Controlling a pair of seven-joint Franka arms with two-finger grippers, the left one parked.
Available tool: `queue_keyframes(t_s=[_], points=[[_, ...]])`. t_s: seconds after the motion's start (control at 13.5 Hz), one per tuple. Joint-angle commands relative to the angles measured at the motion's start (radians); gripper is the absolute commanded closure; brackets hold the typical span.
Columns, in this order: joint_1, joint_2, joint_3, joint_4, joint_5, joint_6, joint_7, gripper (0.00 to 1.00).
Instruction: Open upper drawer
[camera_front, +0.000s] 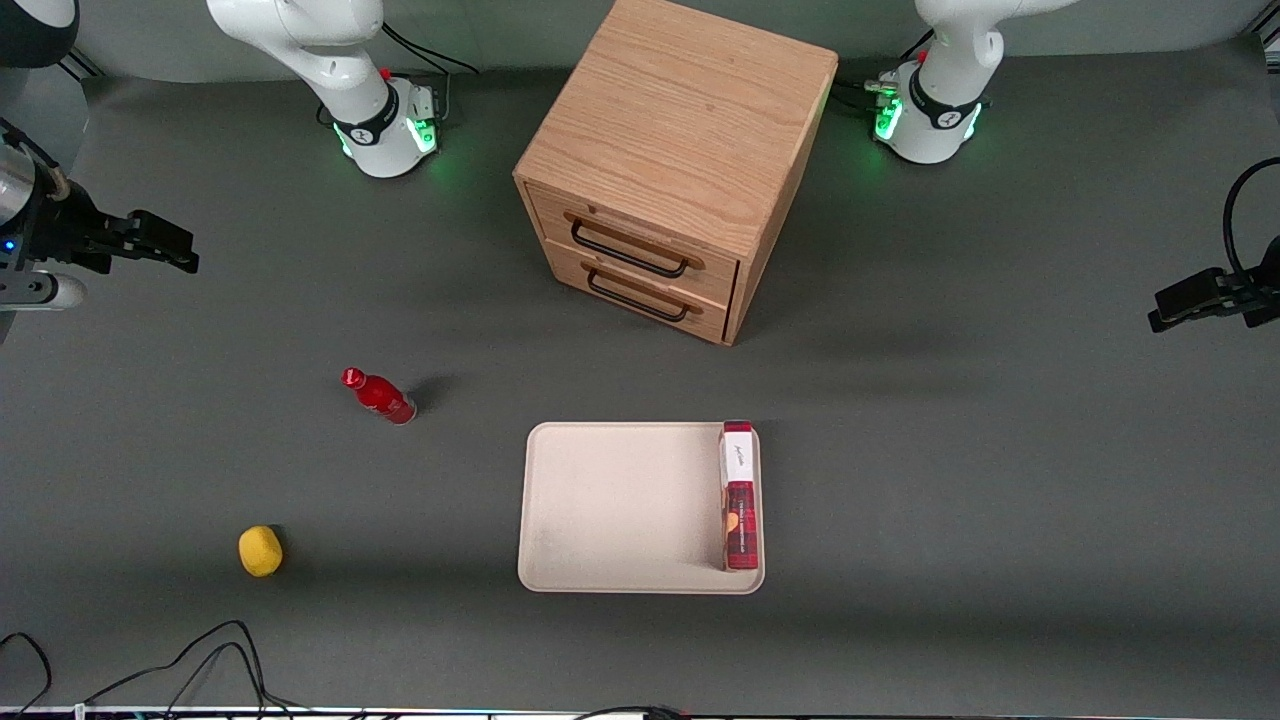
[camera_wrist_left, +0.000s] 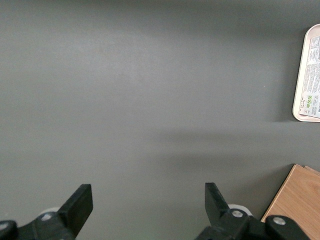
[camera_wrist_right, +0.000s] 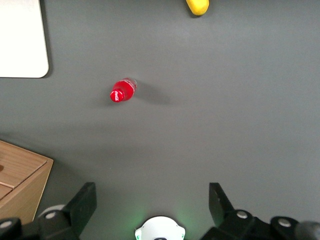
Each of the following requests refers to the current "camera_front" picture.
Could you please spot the red bottle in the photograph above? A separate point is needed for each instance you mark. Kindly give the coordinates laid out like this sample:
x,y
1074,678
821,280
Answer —
x,y
385,398

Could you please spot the dark frame rail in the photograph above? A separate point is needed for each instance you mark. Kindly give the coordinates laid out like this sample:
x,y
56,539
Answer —
x,y
82,65

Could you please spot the wooden drawer cabinet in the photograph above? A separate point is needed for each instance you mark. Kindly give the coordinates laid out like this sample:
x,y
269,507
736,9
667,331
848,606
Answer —
x,y
690,100

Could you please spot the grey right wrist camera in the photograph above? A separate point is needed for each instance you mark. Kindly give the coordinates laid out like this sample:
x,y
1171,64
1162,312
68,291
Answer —
x,y
50,292

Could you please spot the beige plastic tray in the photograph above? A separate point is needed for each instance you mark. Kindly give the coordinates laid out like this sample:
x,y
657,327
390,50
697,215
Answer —
x,y
620,510

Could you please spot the yellow lemon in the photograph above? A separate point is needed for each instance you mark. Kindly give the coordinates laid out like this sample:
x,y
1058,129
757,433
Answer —
x,y
260,551

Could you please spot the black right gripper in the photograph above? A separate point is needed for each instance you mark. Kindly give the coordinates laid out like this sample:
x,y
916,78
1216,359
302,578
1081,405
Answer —
x,y
66,232

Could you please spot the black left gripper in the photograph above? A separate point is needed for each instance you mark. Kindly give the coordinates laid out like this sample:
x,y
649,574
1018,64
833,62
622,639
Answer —
x,y
1243,294

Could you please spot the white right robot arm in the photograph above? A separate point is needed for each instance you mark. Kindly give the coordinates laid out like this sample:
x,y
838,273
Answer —
x,y
300,40

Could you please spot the red snack box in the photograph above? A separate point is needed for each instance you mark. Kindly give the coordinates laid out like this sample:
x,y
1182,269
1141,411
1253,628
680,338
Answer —
x,y
741,520

